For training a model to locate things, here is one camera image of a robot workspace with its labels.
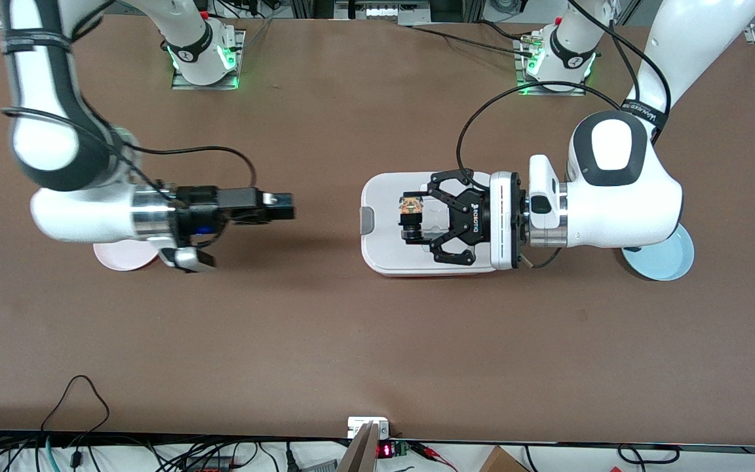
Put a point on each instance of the white lunch box grey clips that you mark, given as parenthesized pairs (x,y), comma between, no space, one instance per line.
(384,255)

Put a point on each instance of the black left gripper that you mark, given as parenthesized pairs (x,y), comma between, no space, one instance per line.
(476,217)

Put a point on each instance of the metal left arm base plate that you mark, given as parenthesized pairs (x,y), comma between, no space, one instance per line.
(522,88)

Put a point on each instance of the pale pink round plate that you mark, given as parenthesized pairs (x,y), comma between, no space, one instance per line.
(122,257)

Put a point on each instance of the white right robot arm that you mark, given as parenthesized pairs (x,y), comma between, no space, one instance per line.
(43,131)

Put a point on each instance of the brown cardboard box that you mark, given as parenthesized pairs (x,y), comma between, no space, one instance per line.
(502,462)

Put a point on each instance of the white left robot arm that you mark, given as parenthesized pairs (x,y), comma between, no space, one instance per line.
(613,196)

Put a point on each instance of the small white bracket device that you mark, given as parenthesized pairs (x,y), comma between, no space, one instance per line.
(358,425)

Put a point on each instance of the aluminium extrusion frame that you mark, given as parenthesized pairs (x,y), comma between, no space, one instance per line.
(345,10)

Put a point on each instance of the red LED display module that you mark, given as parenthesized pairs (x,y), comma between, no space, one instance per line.
(385,450)

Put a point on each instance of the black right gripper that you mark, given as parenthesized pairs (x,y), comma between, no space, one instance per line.
(197,208)

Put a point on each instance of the grey slanted beam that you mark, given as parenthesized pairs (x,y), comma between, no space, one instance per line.
(359,455)

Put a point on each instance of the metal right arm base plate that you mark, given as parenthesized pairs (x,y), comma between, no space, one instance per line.
(177,82)

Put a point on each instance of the light blue round plate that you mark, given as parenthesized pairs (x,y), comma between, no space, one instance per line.
(662,262)

